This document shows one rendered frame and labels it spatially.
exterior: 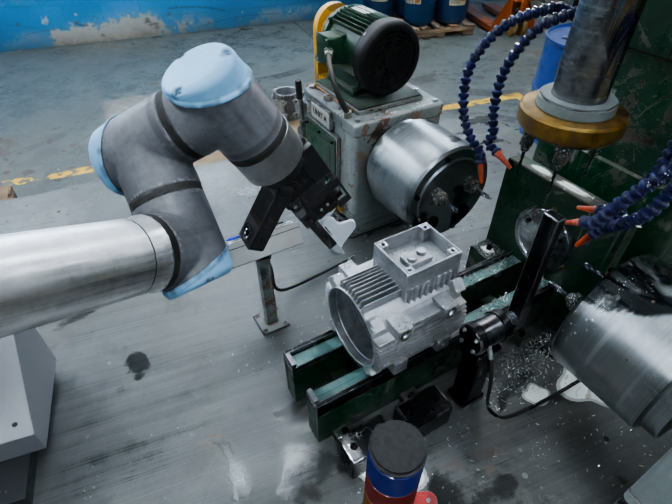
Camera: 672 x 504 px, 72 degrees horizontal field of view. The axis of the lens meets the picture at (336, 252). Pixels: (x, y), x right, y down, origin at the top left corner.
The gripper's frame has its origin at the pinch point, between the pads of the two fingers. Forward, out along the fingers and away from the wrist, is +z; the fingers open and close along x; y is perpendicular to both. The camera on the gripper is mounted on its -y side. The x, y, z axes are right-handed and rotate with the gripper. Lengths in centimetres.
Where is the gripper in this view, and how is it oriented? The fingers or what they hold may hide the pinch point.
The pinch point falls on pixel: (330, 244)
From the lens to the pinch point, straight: 78.1
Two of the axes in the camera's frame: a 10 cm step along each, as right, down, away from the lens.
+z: 4.4, 4.8, 7.6
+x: -5.0, -5.7, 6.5
